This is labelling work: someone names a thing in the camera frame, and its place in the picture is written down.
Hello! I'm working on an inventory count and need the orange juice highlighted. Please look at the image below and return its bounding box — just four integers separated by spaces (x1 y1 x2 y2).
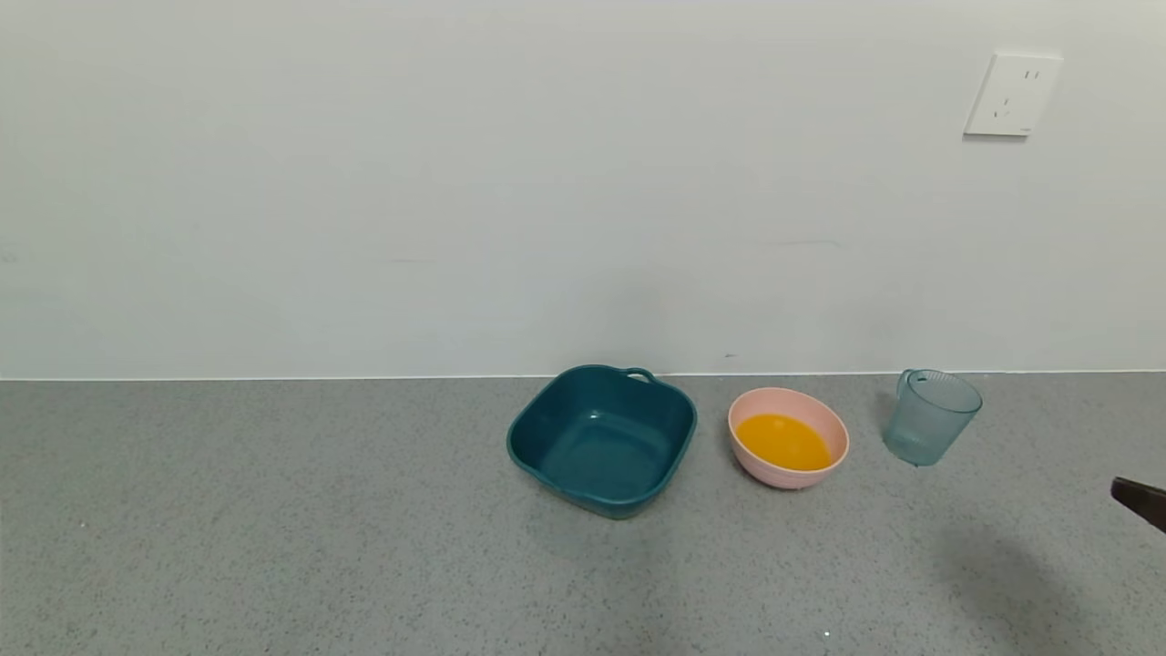
736 414 834 472

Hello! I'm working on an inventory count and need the clear blue ribbed cup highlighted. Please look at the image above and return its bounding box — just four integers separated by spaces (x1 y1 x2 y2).
881 368 984 468

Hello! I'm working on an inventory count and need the pink round bowl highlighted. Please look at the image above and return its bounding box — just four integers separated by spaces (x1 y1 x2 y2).
727 387 850 490

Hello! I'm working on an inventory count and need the teal square plastic basin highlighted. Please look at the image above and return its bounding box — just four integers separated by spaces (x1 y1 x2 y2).
506 364 699 520

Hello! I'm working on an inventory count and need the white wall socket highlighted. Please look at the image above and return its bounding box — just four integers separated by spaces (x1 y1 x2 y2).
963 52 1064 138

